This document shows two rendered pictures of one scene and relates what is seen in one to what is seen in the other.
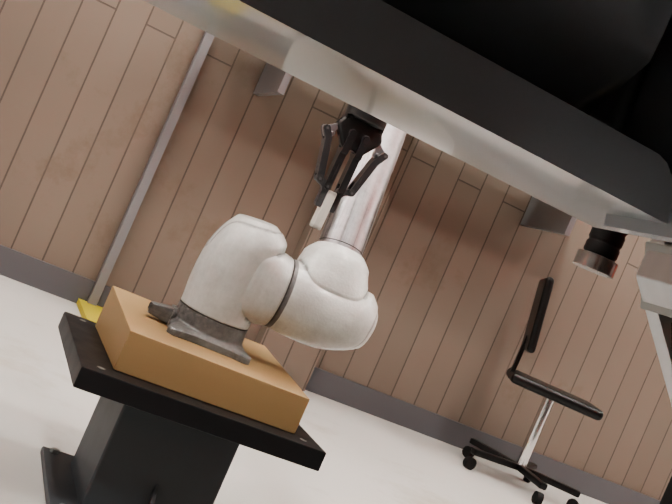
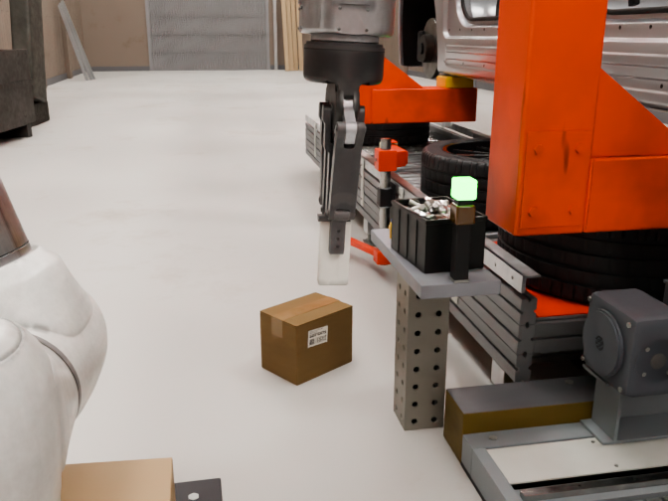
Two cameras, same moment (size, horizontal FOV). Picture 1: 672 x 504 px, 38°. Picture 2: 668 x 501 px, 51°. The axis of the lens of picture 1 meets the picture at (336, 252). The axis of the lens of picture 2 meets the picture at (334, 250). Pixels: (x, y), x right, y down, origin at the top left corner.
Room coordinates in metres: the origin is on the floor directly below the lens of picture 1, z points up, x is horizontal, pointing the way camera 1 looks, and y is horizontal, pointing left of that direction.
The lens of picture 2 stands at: (1.56, 0.71, 0.93)
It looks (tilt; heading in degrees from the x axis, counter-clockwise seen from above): 17 degrees down; 279
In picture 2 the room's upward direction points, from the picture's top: straight up
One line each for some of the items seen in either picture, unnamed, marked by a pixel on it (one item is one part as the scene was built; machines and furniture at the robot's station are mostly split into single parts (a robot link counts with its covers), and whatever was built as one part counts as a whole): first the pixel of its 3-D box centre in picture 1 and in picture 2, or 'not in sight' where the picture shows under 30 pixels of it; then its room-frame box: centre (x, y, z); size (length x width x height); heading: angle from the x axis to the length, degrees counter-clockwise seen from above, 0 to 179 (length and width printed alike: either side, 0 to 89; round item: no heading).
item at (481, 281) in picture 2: not in sight; (427, 257); (1.60, -0.83, 0.44); 0.43 x 0.17 x 0.03; 110
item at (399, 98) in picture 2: not in sight; (420, 84); (1.72, -2.77, 0.69); 0.52 x 0.17 x 0.35; 20
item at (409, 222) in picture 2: not in sight; (435, 230); (1.58, -0.79, 0.51); 0.20 x 0.14 x 0.13; 116
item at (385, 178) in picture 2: not in sight; (385, 203); (1.80, -1.93, 0.30); 0.09 x 0.05 x 0.50; 110
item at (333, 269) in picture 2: (321, 208); (334, 251); (1.67, 0.05, 0.72); 0.03 x 0.01 x 0.07; 17
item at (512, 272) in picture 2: not in sight; (395, 202); (1.77, -2.03, 0.28); 2.47 x 0.09 x 0.22; 110
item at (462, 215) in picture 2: not in sight; (462, 213); (1.53, -0.65, 0.59); 0.04 x 0.04 x 0.04; 20
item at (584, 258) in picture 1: (622, 202); not in sight; (1.01, -0.25, 0.83); 0.04 x 0.04 x 0.16
